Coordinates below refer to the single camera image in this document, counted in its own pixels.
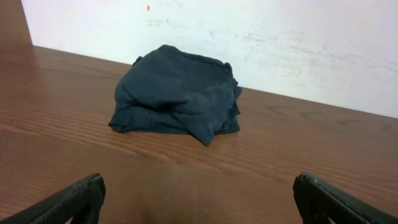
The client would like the folded dark blue garment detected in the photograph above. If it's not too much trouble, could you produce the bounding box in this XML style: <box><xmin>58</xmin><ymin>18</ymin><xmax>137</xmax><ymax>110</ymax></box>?
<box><xmin>109</xmin><ymin>45</ymin><xmax>242</xmax><ymax>146</ymax></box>

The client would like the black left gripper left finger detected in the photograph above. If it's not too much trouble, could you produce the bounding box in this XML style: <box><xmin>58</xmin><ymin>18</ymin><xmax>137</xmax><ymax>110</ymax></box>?
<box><xmin>1</xmin><ymin>173</ymin><xmax>106</xmax><ymax>224</ymax></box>

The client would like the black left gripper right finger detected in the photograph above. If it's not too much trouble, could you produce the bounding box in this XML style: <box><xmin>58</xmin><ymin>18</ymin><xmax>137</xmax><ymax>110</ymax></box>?
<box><xmin>293</xmin><ymin>172</ymin><xmax>397</xmax><ymax>224</ymax></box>

